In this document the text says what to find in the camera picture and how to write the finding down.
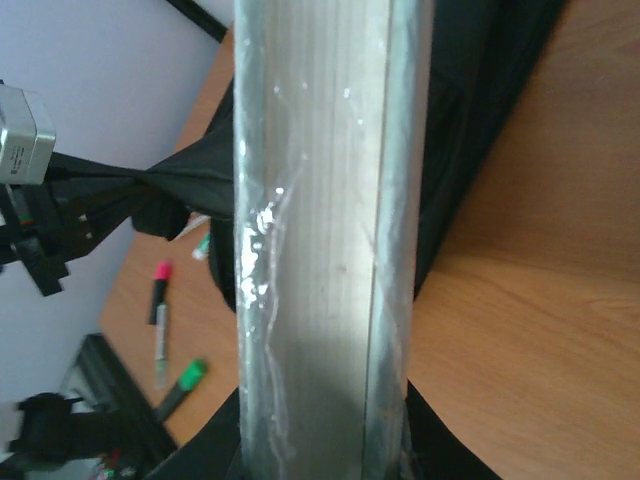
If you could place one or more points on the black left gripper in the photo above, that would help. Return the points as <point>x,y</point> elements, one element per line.
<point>46,226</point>

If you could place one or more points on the grey Gatsby book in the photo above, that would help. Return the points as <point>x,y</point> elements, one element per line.
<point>329,128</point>

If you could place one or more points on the black student backpack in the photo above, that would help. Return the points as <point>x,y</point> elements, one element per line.
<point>482,53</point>

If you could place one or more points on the pink highlighter marker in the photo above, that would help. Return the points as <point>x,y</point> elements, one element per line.
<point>159,288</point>

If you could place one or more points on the white glue stick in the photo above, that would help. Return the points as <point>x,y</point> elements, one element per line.
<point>201,251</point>

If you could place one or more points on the silver pen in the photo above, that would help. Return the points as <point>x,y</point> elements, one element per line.
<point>160,352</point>

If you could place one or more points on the green highlighter marker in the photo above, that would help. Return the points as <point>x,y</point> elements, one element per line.
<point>182,388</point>

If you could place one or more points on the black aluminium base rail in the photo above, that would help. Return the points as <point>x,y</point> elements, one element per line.
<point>100,380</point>

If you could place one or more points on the left black frame post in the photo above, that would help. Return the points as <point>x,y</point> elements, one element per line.
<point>201,18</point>

